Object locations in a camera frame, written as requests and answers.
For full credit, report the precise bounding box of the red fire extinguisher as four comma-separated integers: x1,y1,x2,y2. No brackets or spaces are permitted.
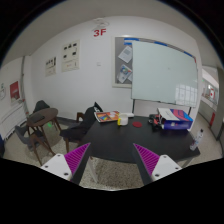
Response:
209,112,216,129

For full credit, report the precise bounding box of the blue white cardboard box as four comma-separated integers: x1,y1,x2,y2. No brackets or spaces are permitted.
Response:
158,108,193,130

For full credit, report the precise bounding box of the round brown side table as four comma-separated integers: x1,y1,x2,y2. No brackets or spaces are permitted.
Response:
27,108,61,130

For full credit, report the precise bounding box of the grey chair front left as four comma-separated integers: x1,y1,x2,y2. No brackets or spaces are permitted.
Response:
14,123,56,167

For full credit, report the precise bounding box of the red poster on left wall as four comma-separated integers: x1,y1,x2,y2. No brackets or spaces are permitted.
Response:
10,81,20,103

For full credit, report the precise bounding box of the grey notice board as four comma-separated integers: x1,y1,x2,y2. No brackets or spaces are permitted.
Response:
112,37,132,88

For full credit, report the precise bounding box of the black rectangular table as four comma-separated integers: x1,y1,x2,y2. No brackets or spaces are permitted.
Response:
70,115,202,186

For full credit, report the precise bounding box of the clear plastic water bottle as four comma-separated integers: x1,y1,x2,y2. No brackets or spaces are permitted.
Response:
190,129,204,151

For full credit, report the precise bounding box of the red round coaster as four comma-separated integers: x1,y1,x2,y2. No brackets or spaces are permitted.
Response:
132,122,142,128

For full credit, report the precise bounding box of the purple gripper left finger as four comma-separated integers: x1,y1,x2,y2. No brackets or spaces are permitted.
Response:
41,143,90,181

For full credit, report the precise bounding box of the black red tool on table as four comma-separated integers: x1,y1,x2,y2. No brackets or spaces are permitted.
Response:
149,114,161,127

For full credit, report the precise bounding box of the glass whiteboard on stand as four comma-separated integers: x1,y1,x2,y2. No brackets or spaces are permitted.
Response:
131,41,198,115

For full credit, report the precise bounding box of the red 3F wall sign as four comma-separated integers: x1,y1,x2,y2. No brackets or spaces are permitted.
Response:
93,28,107,38

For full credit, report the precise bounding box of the white mug yellow handle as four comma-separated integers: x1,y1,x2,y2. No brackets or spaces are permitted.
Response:
117,114,128,126

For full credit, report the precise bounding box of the colourful picture book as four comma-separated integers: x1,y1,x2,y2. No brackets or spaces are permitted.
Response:
94,111,119,123

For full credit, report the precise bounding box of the large white wall poster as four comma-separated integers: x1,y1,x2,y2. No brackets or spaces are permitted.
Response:
62,40,80,72

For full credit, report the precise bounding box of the small white wall poster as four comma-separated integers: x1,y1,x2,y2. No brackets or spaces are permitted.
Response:
45,57,56,76

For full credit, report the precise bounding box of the dark chair behind round table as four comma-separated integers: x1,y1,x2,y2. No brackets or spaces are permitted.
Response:
34,100,49,112

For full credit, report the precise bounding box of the dark chair with jacket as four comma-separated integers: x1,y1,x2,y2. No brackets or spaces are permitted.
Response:
60,103,102,151

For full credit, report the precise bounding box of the white flat device on table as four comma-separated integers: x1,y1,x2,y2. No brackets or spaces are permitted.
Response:
124,113,134,118

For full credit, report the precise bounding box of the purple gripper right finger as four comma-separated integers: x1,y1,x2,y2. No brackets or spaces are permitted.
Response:
134,143,181,181

